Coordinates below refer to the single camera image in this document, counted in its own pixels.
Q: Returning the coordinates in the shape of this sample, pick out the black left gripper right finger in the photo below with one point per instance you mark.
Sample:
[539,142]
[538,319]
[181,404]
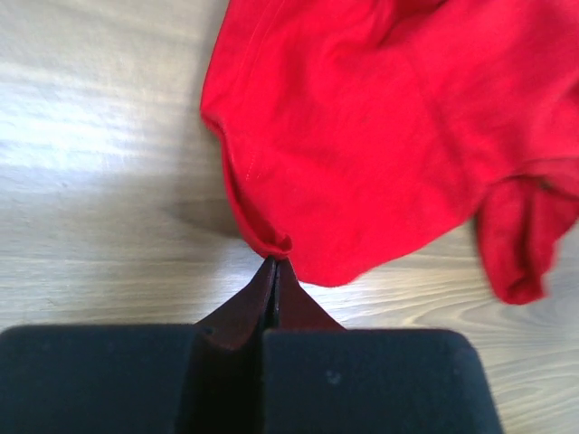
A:
[300,389]

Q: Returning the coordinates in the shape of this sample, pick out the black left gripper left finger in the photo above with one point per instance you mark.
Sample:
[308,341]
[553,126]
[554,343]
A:
[222,391]

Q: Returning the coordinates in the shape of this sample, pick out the red t shirt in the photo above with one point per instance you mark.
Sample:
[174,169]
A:
[356,132]

